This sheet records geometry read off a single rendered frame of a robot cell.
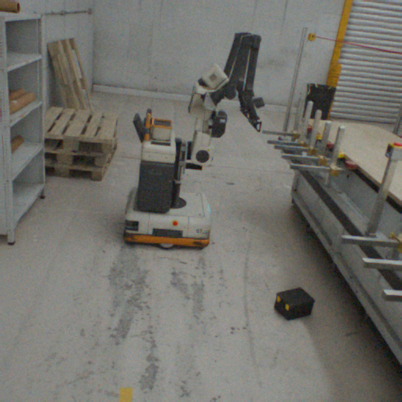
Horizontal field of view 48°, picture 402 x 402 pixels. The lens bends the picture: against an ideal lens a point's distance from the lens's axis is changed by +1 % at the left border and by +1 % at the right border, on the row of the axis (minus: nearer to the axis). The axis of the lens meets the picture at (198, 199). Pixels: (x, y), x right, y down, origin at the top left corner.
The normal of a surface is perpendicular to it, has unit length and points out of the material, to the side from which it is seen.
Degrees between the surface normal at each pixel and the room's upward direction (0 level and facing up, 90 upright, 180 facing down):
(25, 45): 90
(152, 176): 90
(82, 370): 0
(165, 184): 90
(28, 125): 90
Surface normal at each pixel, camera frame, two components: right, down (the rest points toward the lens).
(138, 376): 0.12, -0.92
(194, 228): 0.06, 0.39
